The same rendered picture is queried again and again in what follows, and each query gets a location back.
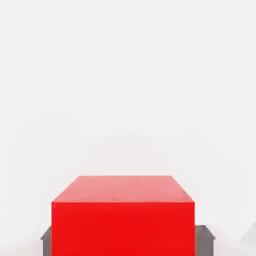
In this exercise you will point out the small red cube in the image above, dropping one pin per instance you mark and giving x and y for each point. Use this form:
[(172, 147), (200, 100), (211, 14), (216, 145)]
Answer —
[(122, 226)]

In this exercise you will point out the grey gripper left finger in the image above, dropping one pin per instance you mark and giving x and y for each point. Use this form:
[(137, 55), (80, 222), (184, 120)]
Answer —
[(47, 244)]

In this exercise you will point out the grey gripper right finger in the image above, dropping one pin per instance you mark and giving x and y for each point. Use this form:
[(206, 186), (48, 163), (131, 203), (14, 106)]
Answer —
[(203, 242)]

